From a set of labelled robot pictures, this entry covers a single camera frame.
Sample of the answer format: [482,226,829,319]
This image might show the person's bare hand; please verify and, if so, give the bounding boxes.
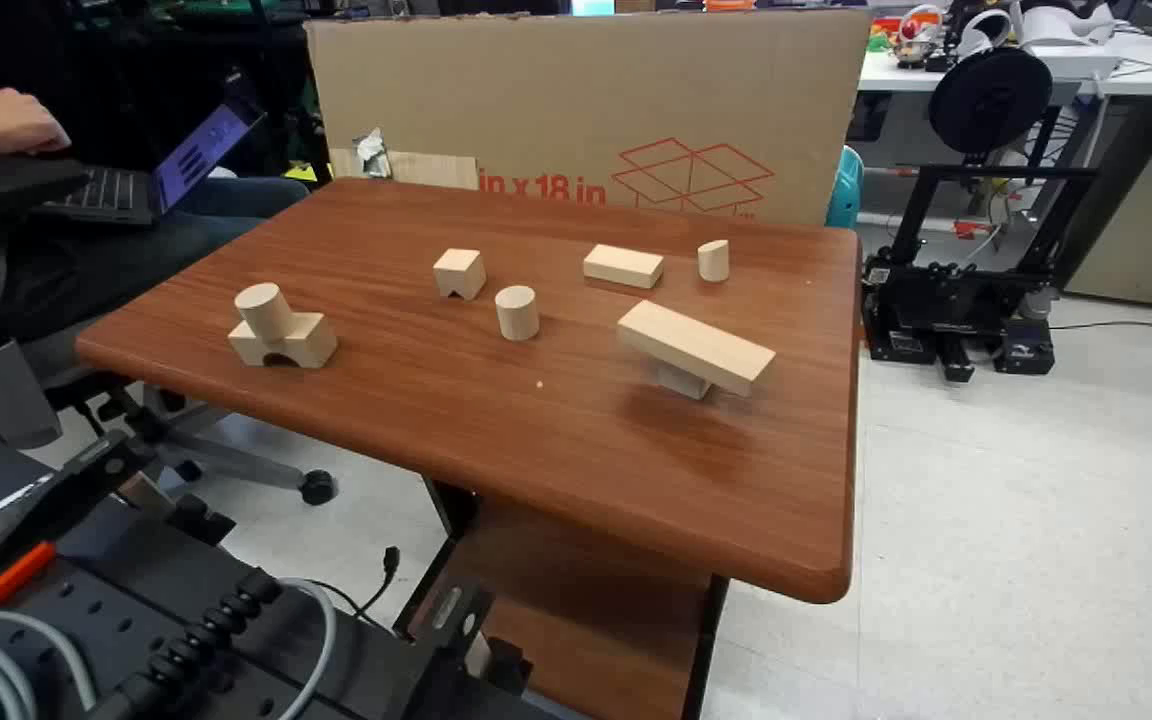
[0,83,75,159]

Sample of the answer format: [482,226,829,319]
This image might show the small wooden arch cube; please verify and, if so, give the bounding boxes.
[427,244,489,302]

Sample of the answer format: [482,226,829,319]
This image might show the black office chair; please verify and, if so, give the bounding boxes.
[0,151,340,506]

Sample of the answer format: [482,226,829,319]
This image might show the black laptop purple screen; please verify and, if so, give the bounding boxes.
[36,96,268,226]

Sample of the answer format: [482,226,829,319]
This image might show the person's jeans legs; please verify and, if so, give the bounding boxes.
[0,172,315,350]

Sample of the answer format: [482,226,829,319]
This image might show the wooden cylinder on arch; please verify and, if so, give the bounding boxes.
[230,280,297,345]

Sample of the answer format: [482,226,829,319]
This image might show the white tape scrap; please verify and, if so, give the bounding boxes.
[348,122,394,183]

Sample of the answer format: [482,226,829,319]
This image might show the wide wooden arch block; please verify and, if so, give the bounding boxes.
[225,308,340,372]

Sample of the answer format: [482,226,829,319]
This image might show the upright wooden cylinder block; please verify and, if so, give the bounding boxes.
[492,280,543,345]

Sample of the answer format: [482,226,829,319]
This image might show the large cardboard box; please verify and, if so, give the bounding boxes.
[302,7,870,233]

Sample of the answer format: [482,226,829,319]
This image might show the flat rectangular wooden block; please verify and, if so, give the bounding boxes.
[581,239,667,290]

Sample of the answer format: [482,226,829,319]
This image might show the small short wooden cylinder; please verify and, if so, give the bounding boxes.
[697,236,734,288]

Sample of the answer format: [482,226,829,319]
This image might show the long wooden plank block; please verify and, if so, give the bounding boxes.
[614,296,778,400]

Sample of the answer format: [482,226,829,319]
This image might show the teal round object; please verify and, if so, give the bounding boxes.
[824,139,867,233]

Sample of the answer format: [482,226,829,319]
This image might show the colourful clutter on desk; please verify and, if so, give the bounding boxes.
[862,0,952,71]

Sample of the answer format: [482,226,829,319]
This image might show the black 3D printer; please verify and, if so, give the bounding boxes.
[859,76,1104,385]

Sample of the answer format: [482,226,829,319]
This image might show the black filament spool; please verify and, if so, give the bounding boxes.
[929,42,1055,159]

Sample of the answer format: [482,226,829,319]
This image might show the white device on desk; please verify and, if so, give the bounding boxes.
[946,0,1129,87]

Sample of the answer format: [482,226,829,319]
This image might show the white desk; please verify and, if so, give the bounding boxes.
[851,31,1152,312]

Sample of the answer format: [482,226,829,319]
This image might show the red handled tool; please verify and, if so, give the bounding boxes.
[0,537,58,609]

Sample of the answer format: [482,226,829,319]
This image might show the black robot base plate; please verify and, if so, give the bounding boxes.
[0,431,566,720]

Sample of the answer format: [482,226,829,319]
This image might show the black cable with plug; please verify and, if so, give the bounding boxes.
[309,545,405,622]

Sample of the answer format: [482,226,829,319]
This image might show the brown table pedestal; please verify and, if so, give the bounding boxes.
[390,475,728,720]

